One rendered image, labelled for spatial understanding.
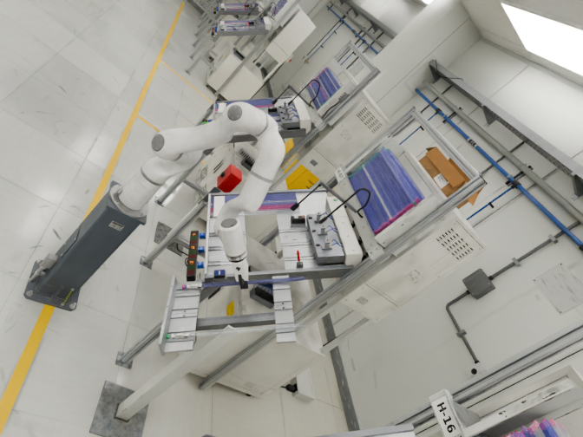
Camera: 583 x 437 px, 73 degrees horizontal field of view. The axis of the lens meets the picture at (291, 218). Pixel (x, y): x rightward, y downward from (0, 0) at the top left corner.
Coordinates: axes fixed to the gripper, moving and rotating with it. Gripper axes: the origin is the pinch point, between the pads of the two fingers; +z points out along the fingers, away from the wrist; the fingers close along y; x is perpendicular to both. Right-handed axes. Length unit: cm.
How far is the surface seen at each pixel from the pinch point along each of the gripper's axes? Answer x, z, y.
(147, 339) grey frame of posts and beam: 56, 40, 11
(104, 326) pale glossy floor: 84, 44, 28
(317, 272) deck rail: -32.2, 16.9, 17.7
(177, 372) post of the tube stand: 34.2, 30.9, -16.5
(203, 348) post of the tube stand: 19.8, 17.8, -16.5
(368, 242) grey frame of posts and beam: -58, 7, 23
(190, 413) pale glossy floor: 46, 91, -1
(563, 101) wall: -261, 21, 181
